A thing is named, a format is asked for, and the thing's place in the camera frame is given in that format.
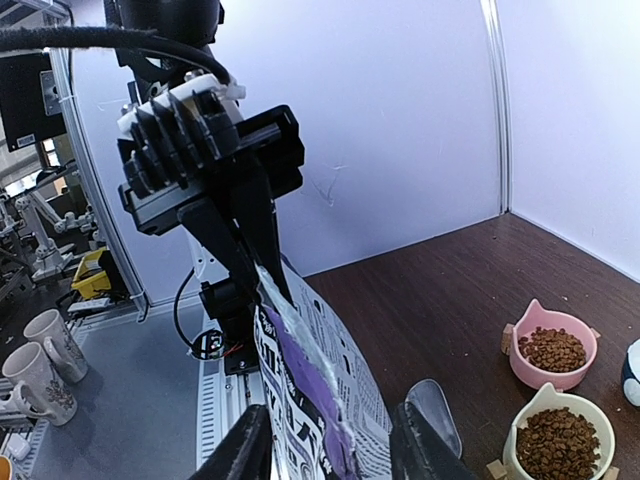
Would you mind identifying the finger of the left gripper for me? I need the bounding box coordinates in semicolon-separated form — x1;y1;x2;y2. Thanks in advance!
176;197;260;301
229;154;292;302

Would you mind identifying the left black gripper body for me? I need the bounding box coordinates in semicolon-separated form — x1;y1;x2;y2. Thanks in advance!
118;105;305;236

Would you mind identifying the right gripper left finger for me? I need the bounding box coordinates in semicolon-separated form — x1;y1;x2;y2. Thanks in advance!
189;404;273;480

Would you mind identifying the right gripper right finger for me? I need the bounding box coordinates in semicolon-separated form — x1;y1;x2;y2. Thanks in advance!
390;403;477;480

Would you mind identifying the metal food scoop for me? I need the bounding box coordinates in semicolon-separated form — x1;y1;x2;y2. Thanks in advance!
405;378;463;459

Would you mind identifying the purple pet food bag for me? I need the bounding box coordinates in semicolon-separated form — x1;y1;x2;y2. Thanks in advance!
254;266;392;479

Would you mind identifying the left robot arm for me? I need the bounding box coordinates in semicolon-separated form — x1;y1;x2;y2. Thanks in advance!
105;1;304;297

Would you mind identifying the brown kibble pet food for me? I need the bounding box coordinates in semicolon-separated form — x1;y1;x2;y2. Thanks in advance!
503;326;615;479

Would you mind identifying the yellow parts bin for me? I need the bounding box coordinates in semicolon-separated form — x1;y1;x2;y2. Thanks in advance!
71;247;128;300

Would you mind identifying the cream cat-ear bowl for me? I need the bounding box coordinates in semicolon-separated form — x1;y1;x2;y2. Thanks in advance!
485;383;620;479

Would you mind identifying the pink cat-ear bowl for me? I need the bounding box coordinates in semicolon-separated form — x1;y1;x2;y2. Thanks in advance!
501;299;600;391

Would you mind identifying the white patterned mug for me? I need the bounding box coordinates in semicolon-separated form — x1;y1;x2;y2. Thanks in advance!
1;342;77;426
23;309;88;384

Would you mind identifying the dark blue ceramic bowl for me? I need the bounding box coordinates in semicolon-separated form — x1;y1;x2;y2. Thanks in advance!
621;339;640;408

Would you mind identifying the front aluminium rail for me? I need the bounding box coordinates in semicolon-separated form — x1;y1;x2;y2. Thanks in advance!
196;340;266;469

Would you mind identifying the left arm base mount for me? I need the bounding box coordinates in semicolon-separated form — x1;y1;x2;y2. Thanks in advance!
191;278;259;375

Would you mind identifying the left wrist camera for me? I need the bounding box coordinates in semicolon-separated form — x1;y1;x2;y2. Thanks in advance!
117;73;246;199

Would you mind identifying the black monitor on frame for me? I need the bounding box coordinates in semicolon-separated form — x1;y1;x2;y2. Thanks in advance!
1;53;66;152

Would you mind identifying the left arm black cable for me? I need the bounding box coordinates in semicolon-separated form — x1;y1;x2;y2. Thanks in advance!
0;25;234;86

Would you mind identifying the left aluminium frame post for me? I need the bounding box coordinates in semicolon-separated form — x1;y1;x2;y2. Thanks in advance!
480;0;512;215

